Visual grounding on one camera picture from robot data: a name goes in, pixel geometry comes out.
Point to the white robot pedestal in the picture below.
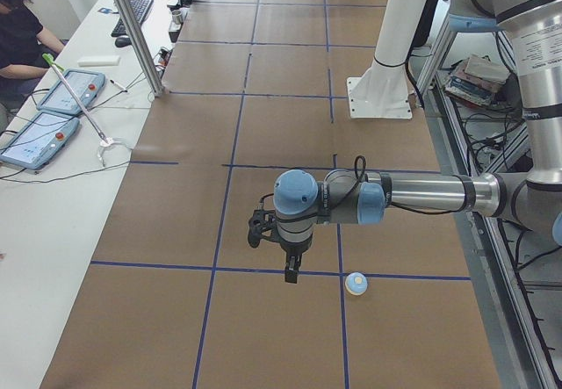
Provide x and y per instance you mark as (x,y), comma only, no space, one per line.
(381,92)

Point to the white foam block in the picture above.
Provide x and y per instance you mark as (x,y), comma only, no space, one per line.
(99,60)

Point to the small metal cup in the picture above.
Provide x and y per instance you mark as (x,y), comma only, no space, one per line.
(177,17)

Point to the black keyboard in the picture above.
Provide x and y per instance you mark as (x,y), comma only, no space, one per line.
(141,10)

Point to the black computer mouse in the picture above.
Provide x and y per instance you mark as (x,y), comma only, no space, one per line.
(122,41)

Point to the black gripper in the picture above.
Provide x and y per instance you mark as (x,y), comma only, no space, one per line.
(295,248)

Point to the green handled reacher grabber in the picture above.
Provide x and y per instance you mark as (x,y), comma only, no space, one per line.
(106,141)

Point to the person in black shirt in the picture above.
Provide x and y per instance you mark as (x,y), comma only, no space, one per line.
(24,41)

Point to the lower blue teach pendant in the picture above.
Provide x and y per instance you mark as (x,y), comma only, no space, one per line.
(40,140)

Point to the stack of books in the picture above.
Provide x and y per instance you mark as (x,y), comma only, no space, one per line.
(476,80)

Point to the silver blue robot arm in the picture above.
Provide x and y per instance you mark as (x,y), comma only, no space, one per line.
(532,199)

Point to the aluminium frame post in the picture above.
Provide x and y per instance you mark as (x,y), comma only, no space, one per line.
(145,57)

